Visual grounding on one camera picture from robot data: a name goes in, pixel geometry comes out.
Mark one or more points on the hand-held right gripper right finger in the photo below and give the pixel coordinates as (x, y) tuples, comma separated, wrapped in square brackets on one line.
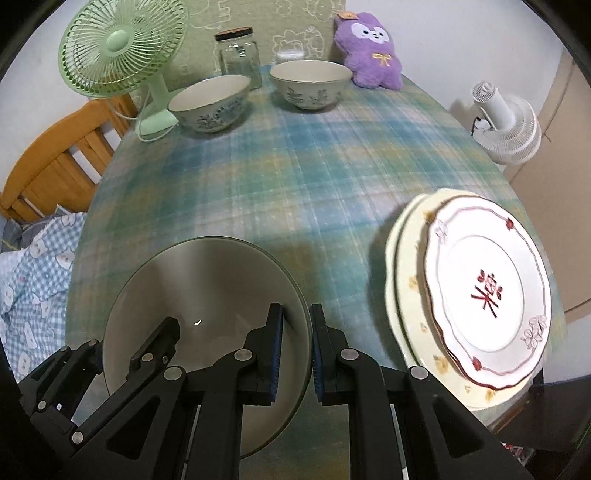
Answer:
[(317, 355)]

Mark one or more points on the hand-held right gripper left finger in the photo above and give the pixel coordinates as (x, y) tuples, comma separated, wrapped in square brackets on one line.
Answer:
[(275, 350)]

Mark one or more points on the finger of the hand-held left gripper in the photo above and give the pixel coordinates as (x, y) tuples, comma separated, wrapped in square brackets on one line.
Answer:
[(60, 374), (154, 344)]

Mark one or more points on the grey-green floral ceramic bowl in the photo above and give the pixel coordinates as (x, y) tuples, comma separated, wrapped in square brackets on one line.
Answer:
[(309, 76), (207, 277), (207, 92)]

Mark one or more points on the round yellow floral plate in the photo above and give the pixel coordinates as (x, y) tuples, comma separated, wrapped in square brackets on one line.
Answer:
[(391, 300)]

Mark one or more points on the white plate with red pattern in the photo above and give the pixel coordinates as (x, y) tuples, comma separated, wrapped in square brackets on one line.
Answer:
[(485, 258)]

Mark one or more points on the blue checked blanket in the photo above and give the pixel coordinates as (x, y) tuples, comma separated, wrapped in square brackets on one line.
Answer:
[(37, 277)]

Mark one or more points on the wooden chair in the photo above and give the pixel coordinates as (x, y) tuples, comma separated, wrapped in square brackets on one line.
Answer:
[(46, 161)]

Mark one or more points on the black flat object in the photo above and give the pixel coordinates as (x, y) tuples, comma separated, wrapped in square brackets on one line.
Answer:
[(549, 415)]

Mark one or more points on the glass jar with dark lid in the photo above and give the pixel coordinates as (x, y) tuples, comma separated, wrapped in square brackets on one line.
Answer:
[(238, 60)]

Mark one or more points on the small white container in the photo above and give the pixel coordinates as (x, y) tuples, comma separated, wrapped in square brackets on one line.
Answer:
[(288, 56)]

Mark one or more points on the white standing fan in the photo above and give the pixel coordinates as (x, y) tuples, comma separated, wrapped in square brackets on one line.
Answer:
[(512, 134)]

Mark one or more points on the purple plush bunny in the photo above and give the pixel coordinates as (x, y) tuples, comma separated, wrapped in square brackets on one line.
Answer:
[(369, 60)]

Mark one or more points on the green desk fan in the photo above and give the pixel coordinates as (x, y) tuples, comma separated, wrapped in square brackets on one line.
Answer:
[(120, 41)]

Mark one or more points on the beige door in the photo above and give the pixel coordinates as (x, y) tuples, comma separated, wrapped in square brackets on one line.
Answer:
[(572, 184)]

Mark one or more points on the green printed wall cloth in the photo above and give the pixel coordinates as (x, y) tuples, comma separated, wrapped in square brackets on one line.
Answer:
[(295, 18)]

